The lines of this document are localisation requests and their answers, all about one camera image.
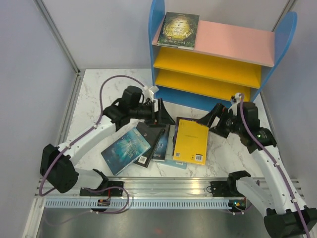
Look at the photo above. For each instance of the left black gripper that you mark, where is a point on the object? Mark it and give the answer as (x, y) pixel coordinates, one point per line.
(164, 117)

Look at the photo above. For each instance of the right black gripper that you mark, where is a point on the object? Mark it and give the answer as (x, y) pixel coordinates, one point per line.
(219, 109)

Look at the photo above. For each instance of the grey book with G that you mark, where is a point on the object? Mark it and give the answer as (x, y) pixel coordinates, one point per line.
(170, 145)

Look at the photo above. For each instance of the black notebook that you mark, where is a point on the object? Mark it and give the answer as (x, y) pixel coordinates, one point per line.
(152, 134)

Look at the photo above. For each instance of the right aluminium frame post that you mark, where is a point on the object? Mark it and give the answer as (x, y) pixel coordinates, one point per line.
(287, 8)

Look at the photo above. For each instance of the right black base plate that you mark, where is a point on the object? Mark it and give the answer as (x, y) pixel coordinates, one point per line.
(221, 189)

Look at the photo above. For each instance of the aluminium frame post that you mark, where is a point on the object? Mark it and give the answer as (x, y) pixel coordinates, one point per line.
(56, 33)
(287, 8)

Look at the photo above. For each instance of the light blue slotted cable duct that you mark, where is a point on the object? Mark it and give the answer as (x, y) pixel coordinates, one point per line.
(118, 203)

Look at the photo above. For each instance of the light blue thin book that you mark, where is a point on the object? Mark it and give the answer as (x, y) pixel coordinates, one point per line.
(172, 163)

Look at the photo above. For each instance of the purple Robinson Crusoe book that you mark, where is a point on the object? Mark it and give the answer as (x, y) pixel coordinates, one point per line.
(177, 126)

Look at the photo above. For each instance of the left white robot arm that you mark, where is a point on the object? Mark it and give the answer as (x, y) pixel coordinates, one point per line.
(58, 162)

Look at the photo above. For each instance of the aluminium mounting rail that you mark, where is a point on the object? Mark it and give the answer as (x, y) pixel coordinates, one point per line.
(161, 187)

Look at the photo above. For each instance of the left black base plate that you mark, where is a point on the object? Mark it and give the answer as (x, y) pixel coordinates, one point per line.
(106, 189)

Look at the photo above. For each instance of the left aluminium frame post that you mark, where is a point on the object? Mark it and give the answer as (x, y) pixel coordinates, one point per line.
(56, 33)

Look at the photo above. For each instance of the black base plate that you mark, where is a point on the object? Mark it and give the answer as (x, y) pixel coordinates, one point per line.
(221, 189)
(106, 189)

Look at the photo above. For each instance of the green gold fantasy book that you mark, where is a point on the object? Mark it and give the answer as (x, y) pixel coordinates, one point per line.
(179, 30)

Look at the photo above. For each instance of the teal blue book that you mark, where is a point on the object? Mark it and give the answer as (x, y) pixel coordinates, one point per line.
(125, 150)

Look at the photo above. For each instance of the yellow paperback book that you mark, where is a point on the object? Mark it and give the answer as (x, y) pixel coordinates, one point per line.
(191, 142)

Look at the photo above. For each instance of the dark Wuthering Heights book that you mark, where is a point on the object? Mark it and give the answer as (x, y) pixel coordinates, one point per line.
(160, 151)

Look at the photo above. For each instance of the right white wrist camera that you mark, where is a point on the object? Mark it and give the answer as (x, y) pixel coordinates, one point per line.
(235, 99)

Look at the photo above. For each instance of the blue shelf with coloured boards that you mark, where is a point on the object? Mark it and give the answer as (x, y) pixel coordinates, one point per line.
(226, 60)

